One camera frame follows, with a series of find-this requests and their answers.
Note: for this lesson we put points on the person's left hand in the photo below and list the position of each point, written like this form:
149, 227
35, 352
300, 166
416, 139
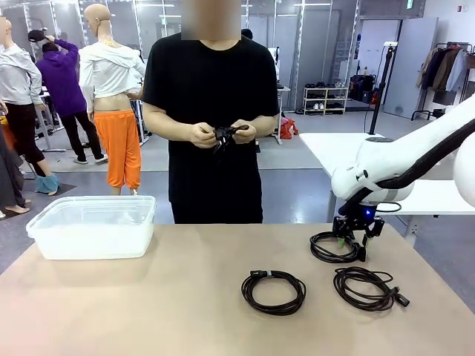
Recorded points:
246, 133

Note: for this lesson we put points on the person's right forearm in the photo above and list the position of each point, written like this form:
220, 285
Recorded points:
167, 124

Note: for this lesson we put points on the person's left forearm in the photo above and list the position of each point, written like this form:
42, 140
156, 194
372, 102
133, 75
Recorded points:
265, 124

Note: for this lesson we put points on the black floor mat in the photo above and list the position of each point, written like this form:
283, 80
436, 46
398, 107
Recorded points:
55, 187

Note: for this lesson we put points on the beige mannequin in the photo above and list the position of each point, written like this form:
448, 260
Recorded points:
97, 18

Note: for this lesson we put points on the wooden shoe rack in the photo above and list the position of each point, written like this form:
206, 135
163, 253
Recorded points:
326, 100

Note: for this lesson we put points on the clear plastic storage container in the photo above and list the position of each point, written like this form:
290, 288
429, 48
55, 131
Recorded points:
92, 237

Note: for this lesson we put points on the person's right hand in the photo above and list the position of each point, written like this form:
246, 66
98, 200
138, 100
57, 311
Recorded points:
202, 135

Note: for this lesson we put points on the black camera pole stand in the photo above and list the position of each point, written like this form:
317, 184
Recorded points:
380, 92

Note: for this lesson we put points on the person in purple hoodie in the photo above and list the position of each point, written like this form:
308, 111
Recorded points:
61, 81

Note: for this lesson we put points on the white background desk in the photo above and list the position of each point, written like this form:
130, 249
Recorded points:
52, 111

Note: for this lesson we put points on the person in black t-shirt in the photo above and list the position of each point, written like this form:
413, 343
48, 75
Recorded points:
215, 92

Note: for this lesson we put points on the black utility cart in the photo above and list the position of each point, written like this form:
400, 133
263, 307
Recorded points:
443, 114

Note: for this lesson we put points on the grey partition panel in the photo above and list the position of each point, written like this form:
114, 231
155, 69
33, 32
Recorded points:
412, 66

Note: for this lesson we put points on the red bag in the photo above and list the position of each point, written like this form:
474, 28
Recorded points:
288, 129

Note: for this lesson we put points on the black bags pile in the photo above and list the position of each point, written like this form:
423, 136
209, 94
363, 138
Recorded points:
361, 89

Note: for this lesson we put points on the white jacket on mannequin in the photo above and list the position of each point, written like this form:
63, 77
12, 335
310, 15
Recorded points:
107, 70

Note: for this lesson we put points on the orange pants on mannequin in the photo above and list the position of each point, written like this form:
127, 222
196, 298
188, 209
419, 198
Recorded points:
118, 148

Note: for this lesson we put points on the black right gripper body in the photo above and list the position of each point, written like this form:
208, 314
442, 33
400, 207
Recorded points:
361, 219

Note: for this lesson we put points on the white side table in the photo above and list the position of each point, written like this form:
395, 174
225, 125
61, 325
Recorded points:
426, 193

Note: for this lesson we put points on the clothes rack with coats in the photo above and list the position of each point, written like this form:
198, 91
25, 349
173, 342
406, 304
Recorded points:
445, 70

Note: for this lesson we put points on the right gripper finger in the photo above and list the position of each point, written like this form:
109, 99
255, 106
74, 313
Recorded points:
377, 227
340, 228

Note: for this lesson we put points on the mannequin in grey hoodie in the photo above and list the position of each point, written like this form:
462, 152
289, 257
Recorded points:
16, 74

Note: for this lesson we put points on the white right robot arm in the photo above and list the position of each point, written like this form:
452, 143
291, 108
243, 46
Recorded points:
371, 163

